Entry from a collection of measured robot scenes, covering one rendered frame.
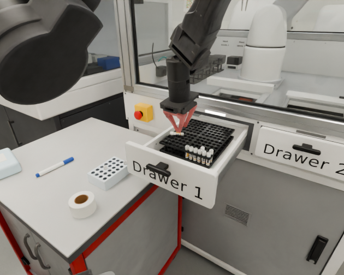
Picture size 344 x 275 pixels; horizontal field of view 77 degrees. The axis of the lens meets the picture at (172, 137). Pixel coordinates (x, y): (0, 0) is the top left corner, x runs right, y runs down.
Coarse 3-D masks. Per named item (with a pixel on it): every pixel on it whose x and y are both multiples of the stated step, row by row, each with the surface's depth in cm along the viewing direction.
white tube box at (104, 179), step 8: (112, 160) 79; (120, 160) 79; (96, 168) 75; (112, 168) 76; (120, 168) 75; (88, 176) 73; (96, 176) 71; (104, 176) 71; (112, 176) 71; (120, 176) 74; (96, 184) 72; (104, 184) 69; (112, 184) 72
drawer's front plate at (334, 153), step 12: (264, 132) 73; (276, 132) 71; (288, 132) 70; (264, 144) 75; (276, 144) 72; (288, 144) 70; (300, 144) 68; (312, 144) 66; (324, 144) 65; (336, 144) 63; (264, 156) 76; (276, 156) 74; (288, 156) 72; (312, 156) 68; (324, 156) 66; (336, 156) 64; (300, 168) 71; (312, 168) 69; (324, 168) 67; (336, 168) 66
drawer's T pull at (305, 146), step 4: (304, 144) 67; (308, 144) 67; (296, 148) 66; (300, 148) 65; (304, 148) 65; (308, 148) 64; (312, 148) 64; (308, 152) 65; (312, 152) 64; (316, 152) 63; (320, 152) 63
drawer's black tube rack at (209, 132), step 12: (192, 120) 86; (192, 132) 76; (204, 132) 77; (216, 132) 76; (228, 132) 76; (180, 144) 70; (192, 144) 70; (204, 144) 69; (216, 144) 69; (228, 144) 76; (180, 156) 68; (216, 156) 69
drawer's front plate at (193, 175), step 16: (128, 144) 64; (128, 160) 67; (144, 160) 63; (160, 160) 59; (176, 160) 56; (144, 176) 66; (160, 176) 62; (176, 176) 58; (192, 176) 55; (208, 176) 52; (176, 192) 61; (192, 192) 57; (208, 192) 54
